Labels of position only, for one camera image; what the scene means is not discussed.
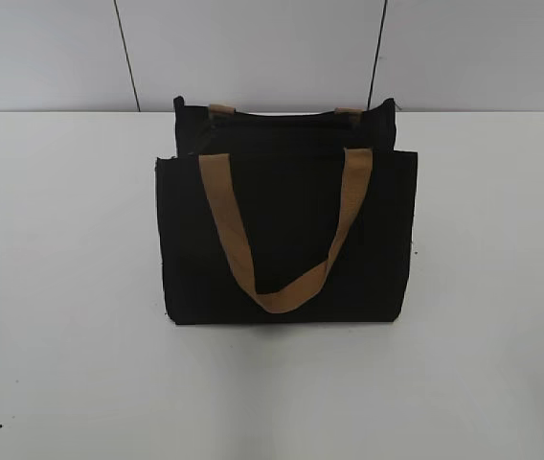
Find black tote bag tan handles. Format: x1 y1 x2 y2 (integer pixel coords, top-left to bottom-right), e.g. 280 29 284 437
155 97 418 325

